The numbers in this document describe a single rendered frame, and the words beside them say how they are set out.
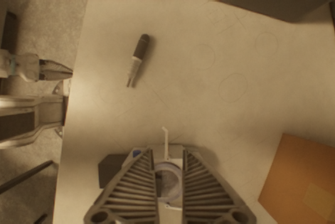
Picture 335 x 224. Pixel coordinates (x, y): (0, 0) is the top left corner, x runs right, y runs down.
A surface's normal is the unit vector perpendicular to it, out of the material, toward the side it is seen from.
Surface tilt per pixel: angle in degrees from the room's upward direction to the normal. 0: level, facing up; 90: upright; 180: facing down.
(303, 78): 0
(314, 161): 90
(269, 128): 0
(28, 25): 0
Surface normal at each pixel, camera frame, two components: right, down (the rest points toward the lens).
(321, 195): -0.96, -0.26
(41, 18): 0.01, 0.09
